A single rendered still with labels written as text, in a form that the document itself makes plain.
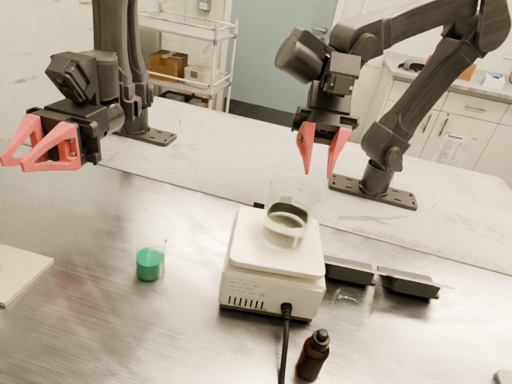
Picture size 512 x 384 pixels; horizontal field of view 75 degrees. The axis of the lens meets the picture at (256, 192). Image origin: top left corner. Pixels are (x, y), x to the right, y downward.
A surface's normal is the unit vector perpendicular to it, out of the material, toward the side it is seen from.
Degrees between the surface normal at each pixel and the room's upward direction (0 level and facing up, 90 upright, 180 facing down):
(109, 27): 80
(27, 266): 0
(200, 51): 90
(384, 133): 66
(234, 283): 90
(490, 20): 90
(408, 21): 85
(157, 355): 0
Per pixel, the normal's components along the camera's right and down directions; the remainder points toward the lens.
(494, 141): -0.24, 0.48
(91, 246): 0.15, -0.84
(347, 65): 0.07, -0.30
